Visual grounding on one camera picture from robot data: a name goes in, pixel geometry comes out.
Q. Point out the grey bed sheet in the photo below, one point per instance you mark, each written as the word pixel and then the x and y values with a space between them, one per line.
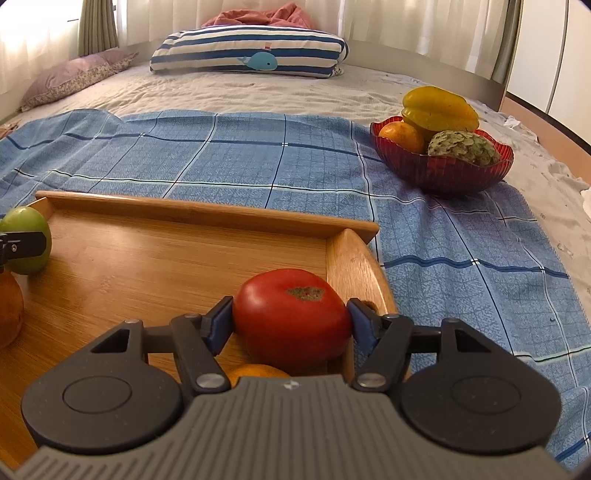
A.
pixel 231 92

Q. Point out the green custard apple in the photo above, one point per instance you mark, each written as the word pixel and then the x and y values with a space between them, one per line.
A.
pixel 461 147

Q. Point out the red tomato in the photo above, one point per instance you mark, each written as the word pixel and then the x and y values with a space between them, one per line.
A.
pixel 286 332

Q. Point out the brown wooden bed rail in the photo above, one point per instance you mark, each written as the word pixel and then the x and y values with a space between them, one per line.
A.
pixel 531 108

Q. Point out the blue striped whale pillow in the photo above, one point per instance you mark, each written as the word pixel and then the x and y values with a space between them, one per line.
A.
pixel 207 50

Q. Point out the grey-green curtain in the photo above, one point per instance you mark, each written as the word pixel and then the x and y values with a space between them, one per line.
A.
pixel 507 41
pixel 97 25

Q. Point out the red glass bowl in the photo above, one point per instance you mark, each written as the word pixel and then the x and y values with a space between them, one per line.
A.
pixel 443 173

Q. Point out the purple floral pillow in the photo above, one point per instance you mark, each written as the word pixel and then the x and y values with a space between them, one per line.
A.
pixel 64 78

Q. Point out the small orange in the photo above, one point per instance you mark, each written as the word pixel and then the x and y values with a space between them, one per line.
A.
pixel 399 136

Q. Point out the white sheer curtain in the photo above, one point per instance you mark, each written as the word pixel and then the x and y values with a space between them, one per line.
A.
pixel 392 23
pixel 37 27

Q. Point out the grey bed frame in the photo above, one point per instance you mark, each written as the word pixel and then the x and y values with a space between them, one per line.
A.
pixel 438 69

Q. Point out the pink blanket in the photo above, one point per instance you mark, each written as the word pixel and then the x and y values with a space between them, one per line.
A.
pixel 277 18

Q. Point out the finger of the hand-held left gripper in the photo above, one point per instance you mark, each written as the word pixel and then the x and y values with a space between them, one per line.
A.
pixel 23 247

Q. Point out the blue plaid cloth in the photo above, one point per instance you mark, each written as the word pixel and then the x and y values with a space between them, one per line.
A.
pixel 277 152

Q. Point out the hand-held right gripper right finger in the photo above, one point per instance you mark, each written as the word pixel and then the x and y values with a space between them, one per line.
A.
pixel 362 327

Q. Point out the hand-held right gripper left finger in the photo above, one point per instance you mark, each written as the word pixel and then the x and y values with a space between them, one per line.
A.
pixel 221 323

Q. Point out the wooden tray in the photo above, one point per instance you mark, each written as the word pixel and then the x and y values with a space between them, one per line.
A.
pixel 138 267

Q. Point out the white wardrobe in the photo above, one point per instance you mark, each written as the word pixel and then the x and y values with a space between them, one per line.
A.
pixel 540 46

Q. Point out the yellow starfruit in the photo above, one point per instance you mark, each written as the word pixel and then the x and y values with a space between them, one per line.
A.
pixel 438 108

